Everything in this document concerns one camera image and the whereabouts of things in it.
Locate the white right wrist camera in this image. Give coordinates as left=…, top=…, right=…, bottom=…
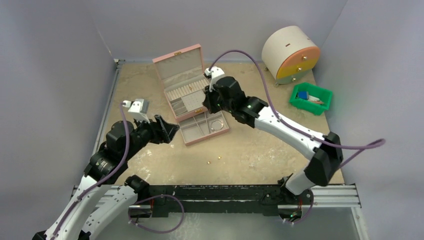
left=203, top=66, right=226, bottom=92

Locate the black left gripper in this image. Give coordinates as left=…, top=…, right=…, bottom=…
left=123, top=112, right=179, bottom=160

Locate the pink jewelry box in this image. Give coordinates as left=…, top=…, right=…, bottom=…
left=152, top=44, right=210, bottom=122

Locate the pink jewelry box drawer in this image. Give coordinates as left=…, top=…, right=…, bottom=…
left=178, top=111, right=230, bottom=146

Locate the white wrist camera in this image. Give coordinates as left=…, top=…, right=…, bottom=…
left=121, top=98, right=151, bottom=124
left=203, top=66, right=226, bottom=92

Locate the blue block in bin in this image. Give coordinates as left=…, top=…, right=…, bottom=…
left=296, top=91, right=309, bottom=100

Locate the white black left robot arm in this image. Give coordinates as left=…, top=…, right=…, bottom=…
left=33, top=115, right=180, bottom=240

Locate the white tool in bin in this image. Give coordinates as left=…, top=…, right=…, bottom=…
left=307, top=95, right=325, bottom=105

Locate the round white drawer cabinet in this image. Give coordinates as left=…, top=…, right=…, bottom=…
left=261, top=25, right=321, bottom=86

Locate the aluminium table frame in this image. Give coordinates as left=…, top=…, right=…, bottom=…
left=71, top=58, right=362, bottom=210

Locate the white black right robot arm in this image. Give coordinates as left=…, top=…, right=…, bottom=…
left=203, top=76, right=343, bottom=204

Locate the green plastic bin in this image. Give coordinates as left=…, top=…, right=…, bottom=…
left=289, top=82, right=333, bottom=116

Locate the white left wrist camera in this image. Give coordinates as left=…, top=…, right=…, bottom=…
left=121, top=98, right=151, bottom=124

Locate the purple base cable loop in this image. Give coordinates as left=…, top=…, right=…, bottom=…
left=128, top=194, right=184, bottom=234

